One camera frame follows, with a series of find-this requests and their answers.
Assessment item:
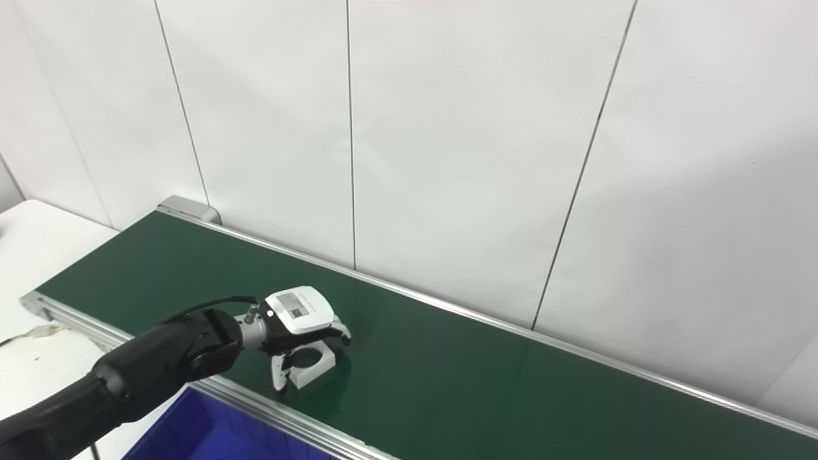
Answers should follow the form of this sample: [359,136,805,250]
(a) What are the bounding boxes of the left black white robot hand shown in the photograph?
[256,286,352,392]

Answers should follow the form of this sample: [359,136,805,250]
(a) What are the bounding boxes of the white square part with hole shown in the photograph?
[289,341,337,390]

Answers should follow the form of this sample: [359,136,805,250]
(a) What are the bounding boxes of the green conveyor belt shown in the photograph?
[35,211,818,460]
[19,195,818,460]

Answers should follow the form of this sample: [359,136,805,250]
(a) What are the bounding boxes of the blue plastic bin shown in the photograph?
[121,387,339,460]

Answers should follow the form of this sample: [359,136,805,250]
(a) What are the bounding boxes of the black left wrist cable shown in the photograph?
[160,295,261,324]

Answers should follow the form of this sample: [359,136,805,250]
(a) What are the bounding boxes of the white cable with connector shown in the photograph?
[0,325,71,349]

